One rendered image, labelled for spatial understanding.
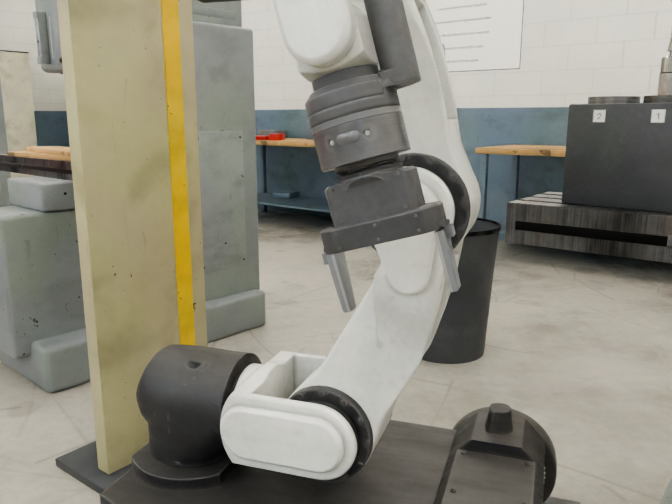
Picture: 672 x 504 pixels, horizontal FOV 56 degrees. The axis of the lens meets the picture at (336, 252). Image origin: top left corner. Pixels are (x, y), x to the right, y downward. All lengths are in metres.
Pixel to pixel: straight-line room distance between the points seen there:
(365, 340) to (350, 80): 0.40
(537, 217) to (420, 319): 0.51
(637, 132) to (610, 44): 4.49
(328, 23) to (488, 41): 5.52
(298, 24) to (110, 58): 1.42
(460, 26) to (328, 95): 5.65
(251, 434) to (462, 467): 0.34
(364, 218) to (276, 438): 0.42
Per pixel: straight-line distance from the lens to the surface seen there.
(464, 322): 2.93
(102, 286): 1.97
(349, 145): 0.57
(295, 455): 0.92
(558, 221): 1.24
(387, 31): 0.59
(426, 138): 0.79
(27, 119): 8.98
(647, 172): 1.23
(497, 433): 1.11
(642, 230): 1.20
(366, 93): 0.57
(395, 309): 0.80
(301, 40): 0.57
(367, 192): 0.58
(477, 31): 6.13
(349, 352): 0.87
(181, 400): 1.00
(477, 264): 2.86
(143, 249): 2.03
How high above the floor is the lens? 1.12
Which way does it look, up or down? 12 degrees down
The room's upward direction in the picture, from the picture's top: straight up
